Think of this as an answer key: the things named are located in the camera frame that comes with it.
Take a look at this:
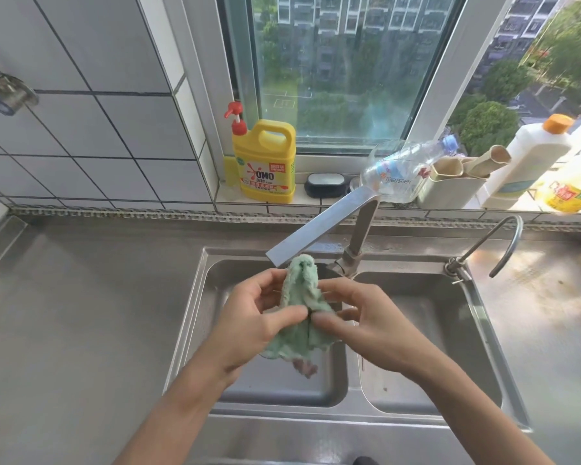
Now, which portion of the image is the person's right hand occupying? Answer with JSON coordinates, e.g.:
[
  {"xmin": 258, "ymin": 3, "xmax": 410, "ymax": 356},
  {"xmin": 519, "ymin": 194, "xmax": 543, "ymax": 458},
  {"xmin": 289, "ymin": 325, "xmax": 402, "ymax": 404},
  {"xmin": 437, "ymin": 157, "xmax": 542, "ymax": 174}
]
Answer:
[{"xmin": 313, "ymin": 278, "xmax": 447, "ymax": 384}]

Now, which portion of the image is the yellow detergent bottle red pump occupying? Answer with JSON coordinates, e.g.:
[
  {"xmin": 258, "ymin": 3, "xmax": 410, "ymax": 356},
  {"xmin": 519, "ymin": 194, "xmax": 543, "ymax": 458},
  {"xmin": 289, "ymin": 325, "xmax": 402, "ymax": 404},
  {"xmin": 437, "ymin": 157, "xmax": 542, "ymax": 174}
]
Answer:
[{"xmin": 224, "ymin": 100, "xmax": 297, "ymax": 205}]

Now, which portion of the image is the steel flat-spout kitchen faucet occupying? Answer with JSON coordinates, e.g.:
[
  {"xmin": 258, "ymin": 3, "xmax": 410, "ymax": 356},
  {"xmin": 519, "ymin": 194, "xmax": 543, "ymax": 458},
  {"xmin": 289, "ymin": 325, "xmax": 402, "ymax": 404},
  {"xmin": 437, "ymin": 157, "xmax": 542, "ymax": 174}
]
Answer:
[{"xmin": 265, "ymin": 185, "xmax": 381, "ymax": 280}]

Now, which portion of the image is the beige utensil holder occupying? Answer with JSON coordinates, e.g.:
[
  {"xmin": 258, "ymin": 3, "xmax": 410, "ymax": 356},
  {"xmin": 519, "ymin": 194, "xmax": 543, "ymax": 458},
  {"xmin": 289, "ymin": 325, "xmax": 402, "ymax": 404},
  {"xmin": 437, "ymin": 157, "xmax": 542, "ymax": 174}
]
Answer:
[{"xmin": 416, "ymin": 157, "xmax": 491, "ymax": 210}]

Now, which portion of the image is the beige utensil handle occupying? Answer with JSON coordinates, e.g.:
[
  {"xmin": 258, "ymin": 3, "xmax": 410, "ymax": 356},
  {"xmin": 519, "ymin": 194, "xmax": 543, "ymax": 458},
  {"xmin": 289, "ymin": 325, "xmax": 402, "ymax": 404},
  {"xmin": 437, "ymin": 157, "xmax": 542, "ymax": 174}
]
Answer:
[{"xmin": 464, "ymin": 144, "xmax": 512, "ymax": 180}]

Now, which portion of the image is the stainless steel double sink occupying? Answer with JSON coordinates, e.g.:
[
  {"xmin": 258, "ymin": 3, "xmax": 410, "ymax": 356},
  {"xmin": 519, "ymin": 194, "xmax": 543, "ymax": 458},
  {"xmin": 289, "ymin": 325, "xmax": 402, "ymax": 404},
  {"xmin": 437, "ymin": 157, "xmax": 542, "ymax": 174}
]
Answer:
[{"xmin": 164, "ymin": 246, "xmax": 534, "ymax": 432}]

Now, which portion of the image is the person's right forearm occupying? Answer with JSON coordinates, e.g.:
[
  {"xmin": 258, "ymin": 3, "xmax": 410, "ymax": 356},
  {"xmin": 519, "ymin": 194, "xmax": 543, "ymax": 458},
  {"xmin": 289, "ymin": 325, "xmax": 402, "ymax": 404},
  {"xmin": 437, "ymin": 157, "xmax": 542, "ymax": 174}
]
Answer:
[{"xmin": 407, "ymin": 354, "xmax": 558, "ymax": 465}]

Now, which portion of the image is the black soap dish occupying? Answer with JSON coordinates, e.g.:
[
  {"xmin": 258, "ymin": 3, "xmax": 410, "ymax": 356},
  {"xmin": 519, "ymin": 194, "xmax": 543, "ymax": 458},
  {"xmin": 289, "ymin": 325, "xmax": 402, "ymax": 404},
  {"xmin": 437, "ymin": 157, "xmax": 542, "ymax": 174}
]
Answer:
[{"xmin": 303, "ymin": 172, "xmax": 349, "ymax": 199}]

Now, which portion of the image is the clear plastic water bottle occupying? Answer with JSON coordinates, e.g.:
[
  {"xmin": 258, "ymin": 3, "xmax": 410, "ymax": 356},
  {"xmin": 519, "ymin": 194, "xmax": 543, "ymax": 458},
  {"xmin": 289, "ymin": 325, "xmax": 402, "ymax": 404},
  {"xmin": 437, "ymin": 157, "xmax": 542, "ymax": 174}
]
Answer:
[{"xmin": 360, "ymin": 134, "xmax": 462, "ymax": 205}]

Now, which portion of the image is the white framed window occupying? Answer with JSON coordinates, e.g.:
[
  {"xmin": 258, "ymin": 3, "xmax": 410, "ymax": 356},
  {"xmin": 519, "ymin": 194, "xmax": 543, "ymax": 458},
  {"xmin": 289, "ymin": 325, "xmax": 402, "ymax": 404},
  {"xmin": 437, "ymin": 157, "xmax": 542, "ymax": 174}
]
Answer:
[{"xmin": 174, "ymin": 0, "xmax": 581, "ymax": 166}]

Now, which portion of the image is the metal wall valve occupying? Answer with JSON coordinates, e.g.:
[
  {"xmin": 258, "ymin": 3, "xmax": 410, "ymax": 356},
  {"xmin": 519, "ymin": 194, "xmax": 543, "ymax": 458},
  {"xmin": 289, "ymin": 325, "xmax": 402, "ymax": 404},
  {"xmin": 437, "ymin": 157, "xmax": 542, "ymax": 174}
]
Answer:
[{"xmin": 0, "ymin": 49, "xmax": 40, "ymax": 117}]

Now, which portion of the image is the green fluffy dish cloth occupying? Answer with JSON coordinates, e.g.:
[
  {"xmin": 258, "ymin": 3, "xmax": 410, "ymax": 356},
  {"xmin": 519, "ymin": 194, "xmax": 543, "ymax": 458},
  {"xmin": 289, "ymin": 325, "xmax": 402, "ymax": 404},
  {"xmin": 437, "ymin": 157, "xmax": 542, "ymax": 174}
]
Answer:
[{"xmin": 260, "ymin": 254, "xmax": 343, "ymax": 379}]

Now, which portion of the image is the yellow cooking oil bottle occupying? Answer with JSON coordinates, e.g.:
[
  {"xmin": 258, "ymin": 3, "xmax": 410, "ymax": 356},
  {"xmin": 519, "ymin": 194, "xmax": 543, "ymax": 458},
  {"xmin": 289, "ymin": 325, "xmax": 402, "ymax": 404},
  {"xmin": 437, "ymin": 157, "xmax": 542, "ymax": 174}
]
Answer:
[{"xmin": 534, "ymin": 139, "xmax": 581, "ymax": 216}]

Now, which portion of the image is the person's left forearm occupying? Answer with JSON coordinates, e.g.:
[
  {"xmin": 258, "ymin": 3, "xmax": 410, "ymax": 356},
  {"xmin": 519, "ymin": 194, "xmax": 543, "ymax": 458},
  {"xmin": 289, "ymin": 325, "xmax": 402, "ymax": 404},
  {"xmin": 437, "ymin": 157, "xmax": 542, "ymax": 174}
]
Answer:
[{"xmin": 120, "ymin": 354, "xmax": 252, "ymax": 465}]

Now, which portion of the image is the small steel gooseneck faucet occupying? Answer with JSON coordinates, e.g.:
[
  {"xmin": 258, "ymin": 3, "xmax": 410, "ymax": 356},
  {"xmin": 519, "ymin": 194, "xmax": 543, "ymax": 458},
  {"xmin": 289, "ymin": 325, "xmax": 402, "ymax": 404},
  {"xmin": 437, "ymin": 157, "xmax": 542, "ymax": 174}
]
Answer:
[{"xmin": 444, "ymin": 215, "xmax": 524, "ymax": 287}]

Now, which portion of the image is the person's left hand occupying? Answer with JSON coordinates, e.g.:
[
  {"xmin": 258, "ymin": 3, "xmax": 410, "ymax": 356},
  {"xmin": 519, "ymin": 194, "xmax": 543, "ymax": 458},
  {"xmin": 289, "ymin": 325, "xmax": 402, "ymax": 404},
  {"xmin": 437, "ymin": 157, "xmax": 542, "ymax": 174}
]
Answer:
[{"xmin": 207, "ymin": 268, "xmax": 309, "ymax": 379}]

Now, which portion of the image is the white bottle orange cap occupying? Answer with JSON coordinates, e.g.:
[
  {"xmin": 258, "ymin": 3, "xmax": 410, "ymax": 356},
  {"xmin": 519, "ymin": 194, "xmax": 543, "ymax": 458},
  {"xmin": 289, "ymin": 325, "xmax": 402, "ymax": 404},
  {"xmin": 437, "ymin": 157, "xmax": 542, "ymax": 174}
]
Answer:
[{"xmin": 479, "ymin": 113, "xmax": 576, "ymax": 212}]

